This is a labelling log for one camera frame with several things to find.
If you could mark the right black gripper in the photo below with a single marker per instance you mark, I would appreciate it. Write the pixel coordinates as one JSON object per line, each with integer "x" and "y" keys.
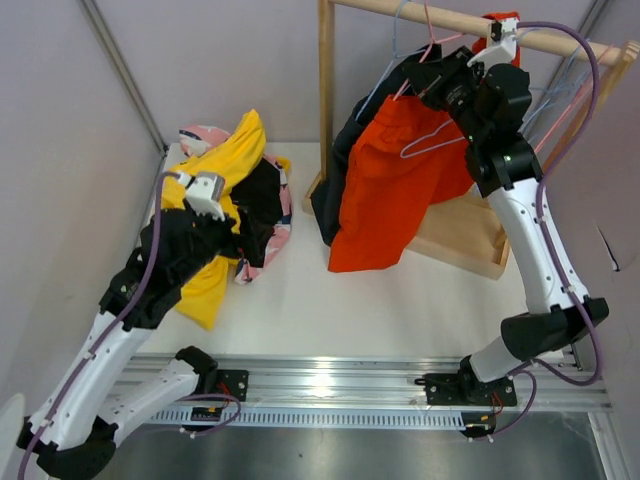
{"x": 452, "y": 67}

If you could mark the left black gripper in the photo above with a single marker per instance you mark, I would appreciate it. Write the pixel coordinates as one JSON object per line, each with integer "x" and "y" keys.
{"x": 234, "y": 243}

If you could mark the blue hanger of navy shorts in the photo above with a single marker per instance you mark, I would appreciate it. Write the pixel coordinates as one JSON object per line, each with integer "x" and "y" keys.
{"x": 394, "y": 57}

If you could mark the pink hanger of orange shorts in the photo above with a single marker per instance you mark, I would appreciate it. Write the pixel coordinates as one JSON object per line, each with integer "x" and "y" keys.
{"x": 414, "y": 148}

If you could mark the orange shorts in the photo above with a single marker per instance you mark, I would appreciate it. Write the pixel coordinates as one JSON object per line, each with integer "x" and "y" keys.
{"x": 372, "y": 202}

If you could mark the black shorts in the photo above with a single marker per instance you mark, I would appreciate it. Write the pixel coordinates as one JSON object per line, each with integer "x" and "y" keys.
{"x": 257, "y": 199}

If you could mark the yellow shorts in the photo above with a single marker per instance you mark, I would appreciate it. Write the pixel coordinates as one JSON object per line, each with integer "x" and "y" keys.
{"x": 233, "y": 156}

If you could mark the pink shark print shorts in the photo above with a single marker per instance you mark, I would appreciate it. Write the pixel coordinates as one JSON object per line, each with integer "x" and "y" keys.
{"x": 244, "y": 272}

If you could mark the pink hanger of shark shorts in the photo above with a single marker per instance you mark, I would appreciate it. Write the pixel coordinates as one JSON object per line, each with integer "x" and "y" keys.
{"x": 566, "y": 125}

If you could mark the blue hanger of black shorts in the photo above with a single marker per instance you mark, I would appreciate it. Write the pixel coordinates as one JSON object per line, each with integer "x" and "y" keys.
{"x": 541, "y": 67}

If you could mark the blue hanger of yellow shorts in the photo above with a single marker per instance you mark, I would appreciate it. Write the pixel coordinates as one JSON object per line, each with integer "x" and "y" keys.
{"x": 560, "y": 90}

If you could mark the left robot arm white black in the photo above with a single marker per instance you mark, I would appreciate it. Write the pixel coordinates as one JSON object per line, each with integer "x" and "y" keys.
{"x": 76, "y": 432}

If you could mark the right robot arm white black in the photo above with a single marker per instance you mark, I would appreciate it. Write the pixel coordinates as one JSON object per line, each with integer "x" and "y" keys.
{"x": 488, "y": 106}

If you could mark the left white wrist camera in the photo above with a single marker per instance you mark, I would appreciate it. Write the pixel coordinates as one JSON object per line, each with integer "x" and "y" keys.
{"x": 202, "y": 195}

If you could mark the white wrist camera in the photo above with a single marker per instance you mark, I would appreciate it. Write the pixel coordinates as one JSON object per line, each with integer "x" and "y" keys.
{"x": 501, "y": 45}
{"x": 202, "y": 195}

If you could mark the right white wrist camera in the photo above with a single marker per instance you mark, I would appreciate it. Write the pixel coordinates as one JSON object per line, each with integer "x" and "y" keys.
{"x": 501, "y": 45}

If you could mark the aluminium mounting rail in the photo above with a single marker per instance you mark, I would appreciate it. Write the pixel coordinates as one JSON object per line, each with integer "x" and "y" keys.
{"x": 357, "y": 382}

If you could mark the white slotted cable duct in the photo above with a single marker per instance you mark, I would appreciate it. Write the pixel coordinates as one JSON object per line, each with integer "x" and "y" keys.
{"x": 412, "y": 419}

